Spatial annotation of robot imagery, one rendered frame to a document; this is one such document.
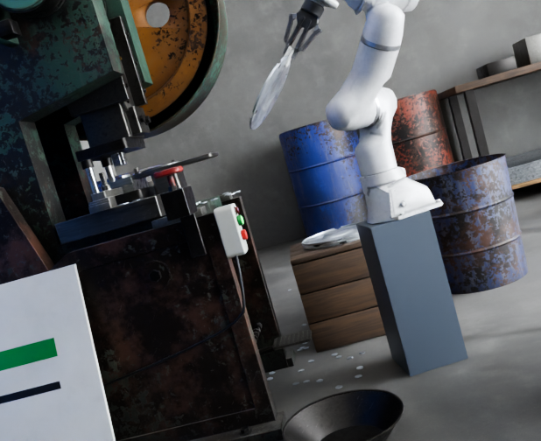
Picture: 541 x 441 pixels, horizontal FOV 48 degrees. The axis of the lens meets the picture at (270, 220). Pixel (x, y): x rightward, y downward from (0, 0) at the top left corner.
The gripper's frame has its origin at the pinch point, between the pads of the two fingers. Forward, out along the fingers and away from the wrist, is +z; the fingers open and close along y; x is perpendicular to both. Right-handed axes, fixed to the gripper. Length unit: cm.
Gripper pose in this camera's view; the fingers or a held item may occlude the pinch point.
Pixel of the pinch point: (288, 57)
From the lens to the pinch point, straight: 225.1
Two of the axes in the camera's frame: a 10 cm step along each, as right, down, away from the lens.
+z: -4.6, 8.6, 2.3
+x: -2.0, 1.5, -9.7
